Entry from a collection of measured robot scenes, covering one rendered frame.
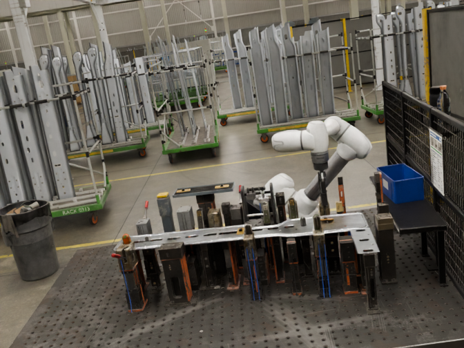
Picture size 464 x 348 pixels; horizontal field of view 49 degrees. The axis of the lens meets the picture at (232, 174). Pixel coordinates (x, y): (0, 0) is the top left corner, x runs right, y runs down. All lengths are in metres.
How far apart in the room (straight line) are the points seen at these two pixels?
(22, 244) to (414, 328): 3.86
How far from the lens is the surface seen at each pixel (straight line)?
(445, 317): 2.51
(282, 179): 3.38
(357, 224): 2.71
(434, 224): 2.60
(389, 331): 2.40
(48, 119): 6.80
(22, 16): 9.01
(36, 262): 5.36
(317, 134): 2.56
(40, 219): 5.23
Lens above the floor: 2.03
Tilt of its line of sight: 15 degrees down
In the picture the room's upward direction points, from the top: 9 degrees counter-clockwise
